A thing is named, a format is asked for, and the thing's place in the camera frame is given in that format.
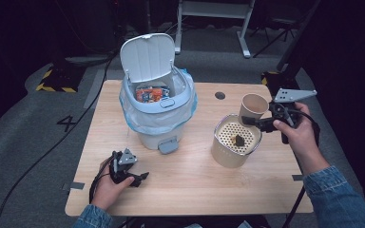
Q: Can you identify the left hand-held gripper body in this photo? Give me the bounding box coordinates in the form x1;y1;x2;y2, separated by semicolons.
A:
108;147;141;184

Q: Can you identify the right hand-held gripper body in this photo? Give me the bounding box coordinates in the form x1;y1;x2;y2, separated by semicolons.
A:
259;88;317;133

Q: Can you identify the brown paper cup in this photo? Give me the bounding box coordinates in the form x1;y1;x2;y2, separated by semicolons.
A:
238;92;270;126

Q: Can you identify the beige bucket with perforated strainer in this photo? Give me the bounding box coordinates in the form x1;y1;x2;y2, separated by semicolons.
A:
210;113;263;169

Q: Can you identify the white pedal trash bin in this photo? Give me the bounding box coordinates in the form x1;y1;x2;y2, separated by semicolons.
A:
119;32;199;155

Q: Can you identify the person's left hand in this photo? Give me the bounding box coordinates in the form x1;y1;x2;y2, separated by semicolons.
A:
90;158;136;212

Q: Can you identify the person's right hand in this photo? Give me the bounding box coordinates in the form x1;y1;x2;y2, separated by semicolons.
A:
272;102;321;161

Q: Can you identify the black yellow striped stand base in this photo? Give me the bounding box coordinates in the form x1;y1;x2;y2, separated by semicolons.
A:
35;61;87;94
260;70;299;93

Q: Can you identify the dark tea residue lump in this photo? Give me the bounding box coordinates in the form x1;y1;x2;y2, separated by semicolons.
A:
232;134;245;147

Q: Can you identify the white plastic bin liner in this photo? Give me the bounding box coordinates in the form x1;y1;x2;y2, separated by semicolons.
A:
119;67;199;137

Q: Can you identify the black stand pole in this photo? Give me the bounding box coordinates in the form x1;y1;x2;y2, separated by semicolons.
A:
276;0;323;72

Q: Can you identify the black tripod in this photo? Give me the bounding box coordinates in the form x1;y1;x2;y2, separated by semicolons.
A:
251;17;302;60

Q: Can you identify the orange snack packet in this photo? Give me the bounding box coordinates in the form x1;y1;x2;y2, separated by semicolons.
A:
135;86;164;104

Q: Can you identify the left hand-held gripper cable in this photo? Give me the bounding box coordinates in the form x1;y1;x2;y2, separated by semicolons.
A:
88;154;115;204

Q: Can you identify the hand-held gripper cable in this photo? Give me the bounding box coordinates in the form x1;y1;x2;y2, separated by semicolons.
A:
88;154;115;204
293;108;321;147

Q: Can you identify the right hand-held gripper cable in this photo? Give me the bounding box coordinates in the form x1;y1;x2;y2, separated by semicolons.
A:
293;108;321;147

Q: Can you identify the long black floor cable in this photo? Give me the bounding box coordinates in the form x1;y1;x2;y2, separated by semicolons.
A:
0;51;118;228

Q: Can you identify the white desk frame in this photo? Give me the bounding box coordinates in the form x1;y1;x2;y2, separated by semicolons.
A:
174;0;257;59

